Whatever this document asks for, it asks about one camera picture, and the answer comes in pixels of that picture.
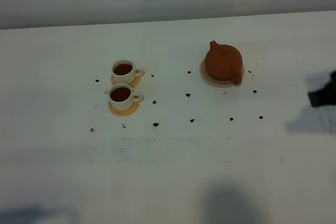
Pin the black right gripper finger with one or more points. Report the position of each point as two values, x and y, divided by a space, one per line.
324 96

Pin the brown clay teapot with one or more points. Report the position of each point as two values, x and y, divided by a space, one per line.
224 63

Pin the beige round teapot coaster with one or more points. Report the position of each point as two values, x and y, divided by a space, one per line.
214 82

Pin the orange coaster rear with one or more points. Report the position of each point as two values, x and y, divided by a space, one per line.
132 84

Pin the orange coaster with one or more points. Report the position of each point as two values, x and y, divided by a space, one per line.
132 84
126 111

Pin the orange coaster front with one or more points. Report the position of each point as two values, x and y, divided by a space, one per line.
126 111

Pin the white teacup rear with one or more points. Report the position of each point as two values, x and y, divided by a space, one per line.
124 71

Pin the white teacup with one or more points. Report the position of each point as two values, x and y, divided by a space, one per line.
124 71
122 97

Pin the white teacup front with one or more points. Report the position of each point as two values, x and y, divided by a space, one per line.
122 97

